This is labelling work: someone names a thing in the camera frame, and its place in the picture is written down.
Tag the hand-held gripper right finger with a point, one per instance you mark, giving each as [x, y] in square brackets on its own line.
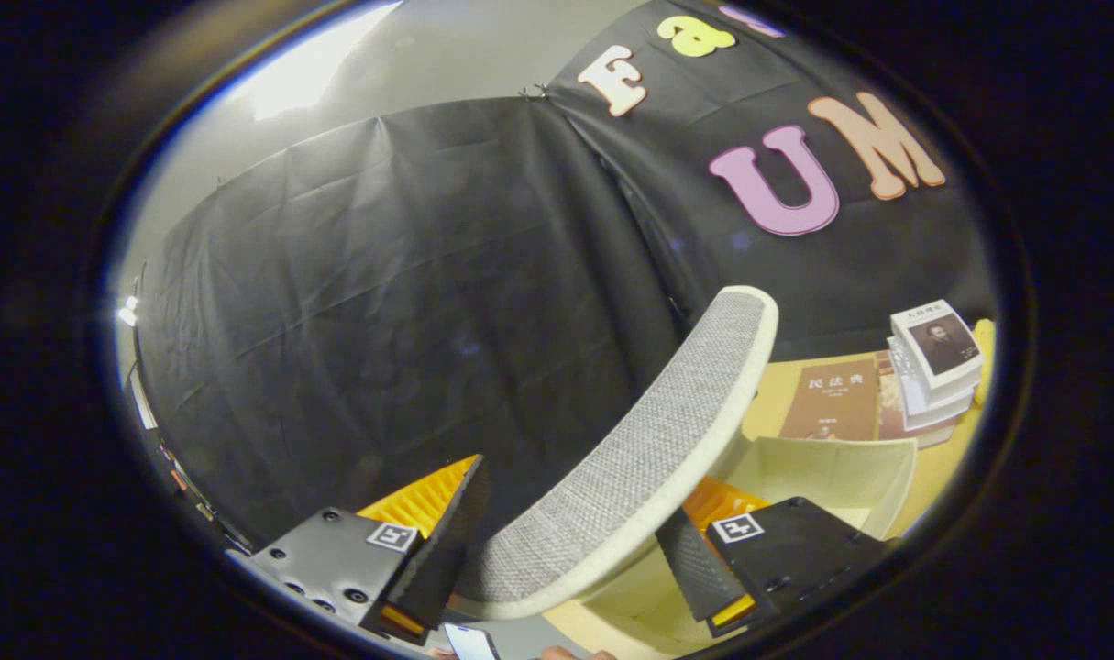
[703, 573]

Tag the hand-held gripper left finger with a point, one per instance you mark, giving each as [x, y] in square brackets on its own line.
[446, 541]

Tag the grey fabric storage box lid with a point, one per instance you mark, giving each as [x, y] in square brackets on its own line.
[630, 458]

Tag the cream fabric storage box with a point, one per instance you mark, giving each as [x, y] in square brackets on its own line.
[822, 472]

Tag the white smartphone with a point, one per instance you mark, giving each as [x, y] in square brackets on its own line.
[470, 643]

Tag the brown cover book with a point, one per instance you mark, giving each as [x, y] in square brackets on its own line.
[832, 399]

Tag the black backdrop cloth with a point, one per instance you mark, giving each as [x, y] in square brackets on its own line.
[382, 293]

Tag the thick white book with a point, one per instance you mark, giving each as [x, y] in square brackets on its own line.
[919, 403]

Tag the white portrait cover book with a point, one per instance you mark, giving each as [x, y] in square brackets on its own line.
[942, 344]

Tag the yellow plush toy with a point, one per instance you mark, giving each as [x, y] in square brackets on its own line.
[984, 357]

